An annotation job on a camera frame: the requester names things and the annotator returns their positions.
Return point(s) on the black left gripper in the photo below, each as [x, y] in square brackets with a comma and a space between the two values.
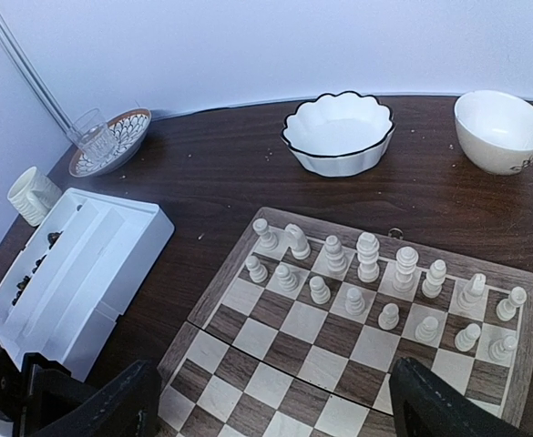
[2, 387]

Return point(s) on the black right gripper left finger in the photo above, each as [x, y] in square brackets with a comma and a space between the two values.
[126, 406]

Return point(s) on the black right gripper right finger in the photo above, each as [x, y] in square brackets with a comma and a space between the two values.
[425, 405]

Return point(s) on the white plastic compartment tray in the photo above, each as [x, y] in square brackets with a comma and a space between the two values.
[76, 275]

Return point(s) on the white bishop right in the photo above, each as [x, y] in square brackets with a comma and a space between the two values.
[434, 279]

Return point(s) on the white bishop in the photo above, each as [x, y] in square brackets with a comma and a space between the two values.
[334, 254]
[434, 279]

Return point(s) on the white knight right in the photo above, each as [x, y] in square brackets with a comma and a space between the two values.
[472, 292]

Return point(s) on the white knight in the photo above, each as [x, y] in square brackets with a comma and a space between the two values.
[472, 292]
[298, 242]

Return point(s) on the wooden chessboard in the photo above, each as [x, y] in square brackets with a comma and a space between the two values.
[253, 360]

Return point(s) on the white king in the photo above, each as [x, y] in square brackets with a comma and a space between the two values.
[406, 259]

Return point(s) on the white bishop left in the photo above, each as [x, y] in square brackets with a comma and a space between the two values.
[334, 254]

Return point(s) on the white queen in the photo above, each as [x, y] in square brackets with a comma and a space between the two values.
[368, 254]

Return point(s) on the white knight left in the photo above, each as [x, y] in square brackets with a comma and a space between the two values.
[298, 242]

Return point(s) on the cream ribbed mug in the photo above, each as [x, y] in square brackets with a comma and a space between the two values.
[33, 195]

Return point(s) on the clear drinking glass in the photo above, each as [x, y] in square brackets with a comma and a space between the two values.
[91, 134]

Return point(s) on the patterned ceramic plate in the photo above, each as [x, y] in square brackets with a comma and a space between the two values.
[130, 130]

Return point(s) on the cream round bowl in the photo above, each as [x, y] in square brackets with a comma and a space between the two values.
[495, 131]

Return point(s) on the white scalloped bowl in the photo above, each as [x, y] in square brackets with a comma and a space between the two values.
[339, 136]

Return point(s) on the left aluminium frame post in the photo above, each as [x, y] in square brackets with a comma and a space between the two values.
[28, 72]

